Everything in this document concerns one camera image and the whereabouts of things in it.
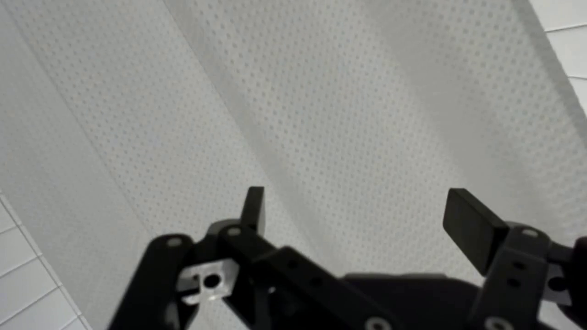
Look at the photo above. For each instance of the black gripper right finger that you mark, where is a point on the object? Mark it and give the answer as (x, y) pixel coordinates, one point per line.
(508, 268)

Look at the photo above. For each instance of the white shower curtain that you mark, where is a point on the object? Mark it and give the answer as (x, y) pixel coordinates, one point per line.
(306, 92)

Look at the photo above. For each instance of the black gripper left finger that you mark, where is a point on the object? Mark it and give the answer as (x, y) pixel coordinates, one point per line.
(264, 281)

